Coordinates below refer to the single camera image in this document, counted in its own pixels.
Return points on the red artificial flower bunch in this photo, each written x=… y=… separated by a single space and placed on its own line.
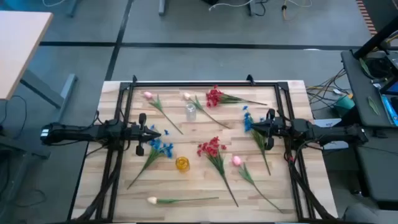
x=211 y=149
x=214 y=97

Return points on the black diagonal stand beam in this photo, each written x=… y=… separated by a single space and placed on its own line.
x=376 y=39

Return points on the pink artificial tulip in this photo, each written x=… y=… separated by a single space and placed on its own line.
x=236 y=160
x=148 y=95

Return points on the pale peach artificial tulip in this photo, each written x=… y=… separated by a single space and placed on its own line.
x=186 y=96

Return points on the clear glass vase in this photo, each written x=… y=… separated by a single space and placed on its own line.
x=191 y=113

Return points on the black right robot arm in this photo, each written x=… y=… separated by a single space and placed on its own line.
x=329 y=133

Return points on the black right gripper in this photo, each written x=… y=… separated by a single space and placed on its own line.
x=276 y=128

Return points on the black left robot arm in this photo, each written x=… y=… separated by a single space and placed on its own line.
x=77 y=133

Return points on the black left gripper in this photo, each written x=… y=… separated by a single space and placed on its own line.
x=136 y=133

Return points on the beige desk grey legs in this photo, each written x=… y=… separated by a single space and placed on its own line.
x=18 y=46

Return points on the blue artificial flower bunch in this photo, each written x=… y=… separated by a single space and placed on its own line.
x=157 y=145
x=247 y=119

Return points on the black aluminium table frame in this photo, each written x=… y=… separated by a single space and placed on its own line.
x=174 y=84

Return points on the amber glass vase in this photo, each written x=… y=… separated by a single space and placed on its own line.
x=182 y=164

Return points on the grey desk leg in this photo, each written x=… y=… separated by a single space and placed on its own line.
x=161 y=7
x=72 y=7
x=252 y=7

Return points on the black side table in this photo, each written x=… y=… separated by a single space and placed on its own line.
x=357 y=93
x=379 y=165

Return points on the teal cup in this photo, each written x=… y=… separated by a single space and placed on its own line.
x=343 y=105

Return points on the cream artificial tulip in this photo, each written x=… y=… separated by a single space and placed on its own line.
x=152 y=200

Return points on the white paper sheet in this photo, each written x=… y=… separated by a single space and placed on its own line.
x=323 y=122

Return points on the green loose leaf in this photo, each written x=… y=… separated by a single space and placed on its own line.
x=373 y=105
x=364 y=67

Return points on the grey office chair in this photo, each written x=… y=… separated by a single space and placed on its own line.
x=363 y=214

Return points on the blue-screen tablet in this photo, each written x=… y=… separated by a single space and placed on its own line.
x=390 y=109

